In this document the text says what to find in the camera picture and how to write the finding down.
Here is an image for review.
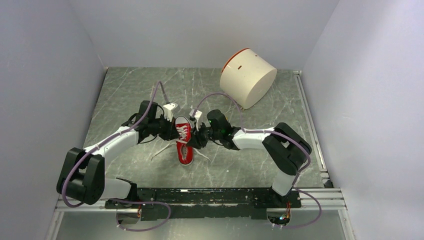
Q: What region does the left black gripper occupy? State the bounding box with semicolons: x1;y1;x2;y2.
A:
148;113;180;141

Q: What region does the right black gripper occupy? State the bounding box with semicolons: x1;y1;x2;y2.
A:
185;120;222;150

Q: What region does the red canvas sneaker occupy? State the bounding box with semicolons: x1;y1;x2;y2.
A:
175;116;194;166

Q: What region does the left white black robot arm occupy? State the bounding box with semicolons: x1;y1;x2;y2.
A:
56;100;180;208

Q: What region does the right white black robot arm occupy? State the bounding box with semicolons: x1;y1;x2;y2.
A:
187;109;312;207

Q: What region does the white cylindrical container orange rim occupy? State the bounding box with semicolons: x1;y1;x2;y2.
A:
219;48;278;109

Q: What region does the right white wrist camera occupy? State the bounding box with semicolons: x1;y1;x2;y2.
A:
189;109;203;131

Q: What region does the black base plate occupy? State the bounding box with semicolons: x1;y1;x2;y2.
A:
104;187;302;221

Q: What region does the aluminium frame rail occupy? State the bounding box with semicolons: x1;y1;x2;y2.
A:
44;69;357;240

